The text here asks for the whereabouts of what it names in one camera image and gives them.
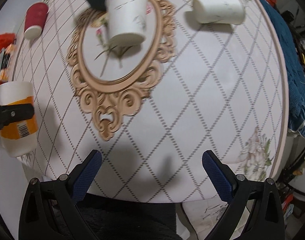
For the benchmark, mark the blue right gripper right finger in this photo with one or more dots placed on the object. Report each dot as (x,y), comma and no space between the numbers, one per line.
(265,220)

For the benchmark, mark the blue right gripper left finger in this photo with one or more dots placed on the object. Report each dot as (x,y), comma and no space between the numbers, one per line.
(49,209)

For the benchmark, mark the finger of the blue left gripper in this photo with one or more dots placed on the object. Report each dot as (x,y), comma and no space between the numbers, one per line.
(15,113)

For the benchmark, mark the orange white paper cup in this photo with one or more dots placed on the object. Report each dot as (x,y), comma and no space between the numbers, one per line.
(18,138)

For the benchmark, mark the red paper cup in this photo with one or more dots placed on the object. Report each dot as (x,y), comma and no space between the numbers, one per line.
(36,16)

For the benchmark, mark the white floral upright cup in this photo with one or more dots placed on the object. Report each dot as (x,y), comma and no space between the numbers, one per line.
(126,22)

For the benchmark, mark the white floral lying cup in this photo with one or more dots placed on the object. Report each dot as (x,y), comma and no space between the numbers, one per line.
(219,11)

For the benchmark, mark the orange tissue pack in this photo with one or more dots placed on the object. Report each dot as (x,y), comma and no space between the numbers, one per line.
(6,55)

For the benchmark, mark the blue quilted blanket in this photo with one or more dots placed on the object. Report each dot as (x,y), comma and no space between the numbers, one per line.
(295,74)

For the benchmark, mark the patterned white tablecloth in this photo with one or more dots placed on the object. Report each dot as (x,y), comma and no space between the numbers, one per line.
(153,110)

